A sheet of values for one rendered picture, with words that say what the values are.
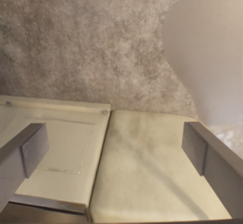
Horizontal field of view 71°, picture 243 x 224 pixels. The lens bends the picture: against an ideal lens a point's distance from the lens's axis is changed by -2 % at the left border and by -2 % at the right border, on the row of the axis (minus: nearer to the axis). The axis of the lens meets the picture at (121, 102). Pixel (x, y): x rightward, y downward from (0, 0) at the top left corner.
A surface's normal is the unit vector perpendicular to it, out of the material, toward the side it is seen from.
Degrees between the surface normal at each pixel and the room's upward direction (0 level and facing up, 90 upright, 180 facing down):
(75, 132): 90
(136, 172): 90
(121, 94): 0
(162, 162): 90
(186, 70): 0
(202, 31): 0
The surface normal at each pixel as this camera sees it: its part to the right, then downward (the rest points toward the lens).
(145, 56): -0.11, 0.63
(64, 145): 0.01, -0.77
